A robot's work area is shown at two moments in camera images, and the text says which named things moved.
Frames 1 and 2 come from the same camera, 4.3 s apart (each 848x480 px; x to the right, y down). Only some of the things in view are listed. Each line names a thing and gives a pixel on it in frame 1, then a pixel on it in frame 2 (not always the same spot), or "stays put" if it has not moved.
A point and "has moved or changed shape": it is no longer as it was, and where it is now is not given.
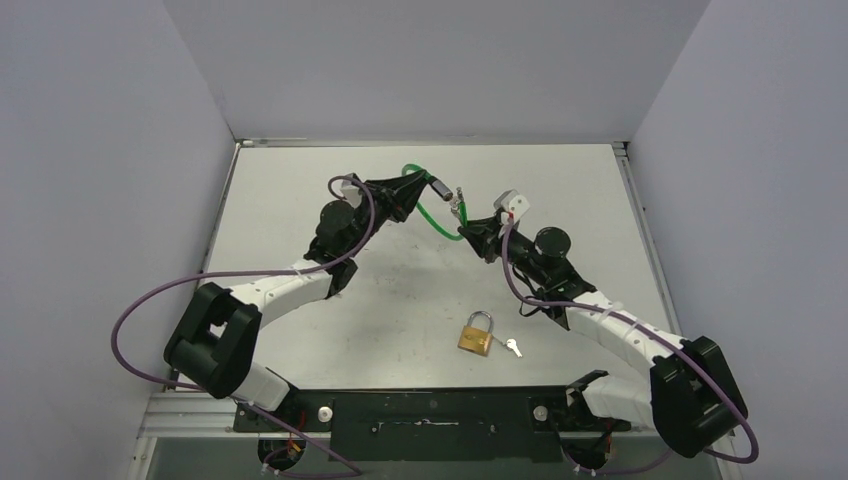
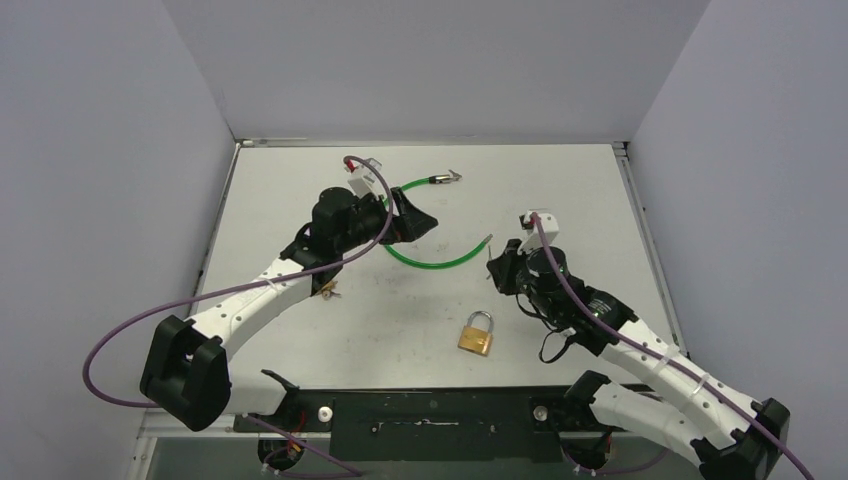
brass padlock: x=476 y=340 stays put
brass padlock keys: x=511 y=345 has moved or changed shape
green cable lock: x=441 y=189 → x=434 y=180
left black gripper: x=398 y=196 → x=410 y=224
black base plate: x=430 y=425 stays put
